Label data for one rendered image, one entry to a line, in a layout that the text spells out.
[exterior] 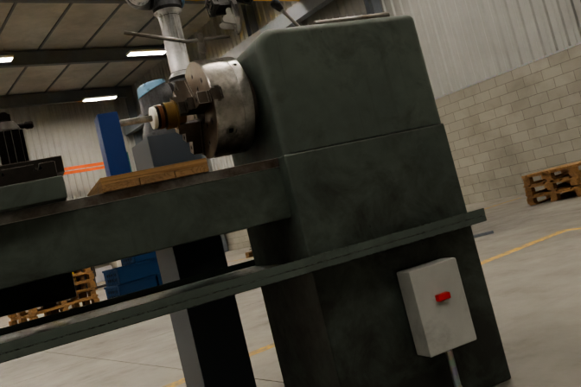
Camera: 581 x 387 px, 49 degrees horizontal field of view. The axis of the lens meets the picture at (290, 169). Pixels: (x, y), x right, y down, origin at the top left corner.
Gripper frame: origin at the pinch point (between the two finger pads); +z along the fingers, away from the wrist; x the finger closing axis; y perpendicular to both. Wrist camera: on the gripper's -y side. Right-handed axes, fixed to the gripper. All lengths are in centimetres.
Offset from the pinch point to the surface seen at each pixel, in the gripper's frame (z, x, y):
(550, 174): -29, -478, -604
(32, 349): 83, 6, 81
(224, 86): 23.5, 6.9, 14.6
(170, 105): 21.1, -4.8, 28.7
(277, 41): 15.7, 15.7, -3.3
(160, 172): 45, 4, 40
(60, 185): 46, 9, 67
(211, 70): 16.9, 6.0, 16.4
